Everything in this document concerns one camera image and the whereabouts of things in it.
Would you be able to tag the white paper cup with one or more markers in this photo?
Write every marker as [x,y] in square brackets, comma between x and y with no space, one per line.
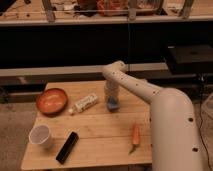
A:
[40,135]

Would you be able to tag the black rectangular remote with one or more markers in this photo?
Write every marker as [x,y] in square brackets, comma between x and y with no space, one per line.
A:
[67,147]

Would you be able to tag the orange carrot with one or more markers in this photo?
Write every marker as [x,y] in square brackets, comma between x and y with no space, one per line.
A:
[135,137]

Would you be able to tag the wooden table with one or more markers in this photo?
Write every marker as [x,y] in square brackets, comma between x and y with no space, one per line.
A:
[105,138]

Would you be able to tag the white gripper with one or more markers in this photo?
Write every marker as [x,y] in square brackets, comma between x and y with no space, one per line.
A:
[111,90]

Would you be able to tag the white tube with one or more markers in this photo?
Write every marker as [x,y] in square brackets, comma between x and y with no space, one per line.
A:
[84,103]

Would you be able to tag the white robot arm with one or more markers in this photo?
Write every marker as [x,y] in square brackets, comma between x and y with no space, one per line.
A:
[174,133]

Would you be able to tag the orange ceramic bowl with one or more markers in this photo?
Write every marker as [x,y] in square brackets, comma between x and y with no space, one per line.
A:
[52,101]

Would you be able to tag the black box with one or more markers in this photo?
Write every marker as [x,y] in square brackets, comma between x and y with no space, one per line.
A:
[195,59]

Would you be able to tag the cluttered shelf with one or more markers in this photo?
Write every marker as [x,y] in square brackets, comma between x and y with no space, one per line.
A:
[80,12]

